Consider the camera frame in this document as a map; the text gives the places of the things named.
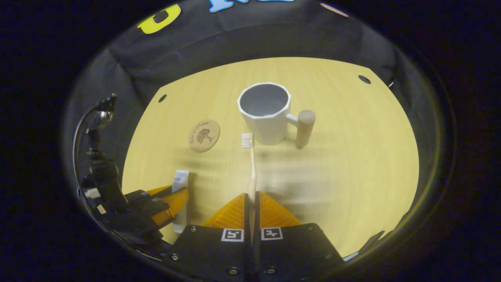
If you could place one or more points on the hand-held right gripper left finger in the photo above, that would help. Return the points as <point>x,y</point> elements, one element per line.
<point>211,250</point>

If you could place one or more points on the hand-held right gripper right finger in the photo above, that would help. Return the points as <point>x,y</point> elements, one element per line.
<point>297,250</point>

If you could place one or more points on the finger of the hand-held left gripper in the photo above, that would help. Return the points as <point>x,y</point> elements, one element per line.
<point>137,194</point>
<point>176,203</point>

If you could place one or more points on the white toothpaste tube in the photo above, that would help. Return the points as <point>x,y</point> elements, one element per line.
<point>180,178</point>

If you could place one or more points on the round wooden coaster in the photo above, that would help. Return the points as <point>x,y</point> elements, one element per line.
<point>204,135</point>

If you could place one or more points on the beige toothbrush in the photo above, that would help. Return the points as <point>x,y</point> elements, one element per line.
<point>253,172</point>

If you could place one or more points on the black backdrop cloth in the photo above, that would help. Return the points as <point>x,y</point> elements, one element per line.
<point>250,35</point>

